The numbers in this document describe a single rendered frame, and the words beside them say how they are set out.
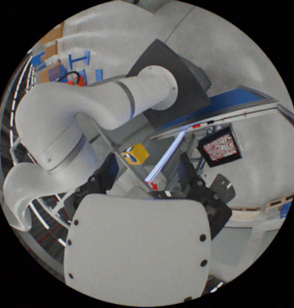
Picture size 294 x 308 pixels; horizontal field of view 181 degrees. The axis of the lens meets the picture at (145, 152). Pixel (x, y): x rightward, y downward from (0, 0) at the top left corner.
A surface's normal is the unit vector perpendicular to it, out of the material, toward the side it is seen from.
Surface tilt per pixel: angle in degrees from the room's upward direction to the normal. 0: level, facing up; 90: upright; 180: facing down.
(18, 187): 93
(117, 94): 90
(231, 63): 0
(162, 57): 0
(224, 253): 90
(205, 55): 0
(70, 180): 75
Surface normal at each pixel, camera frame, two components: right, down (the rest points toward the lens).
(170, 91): -0.60, 0.63
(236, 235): -0.70, -0.71
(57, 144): 0.83, 0.29
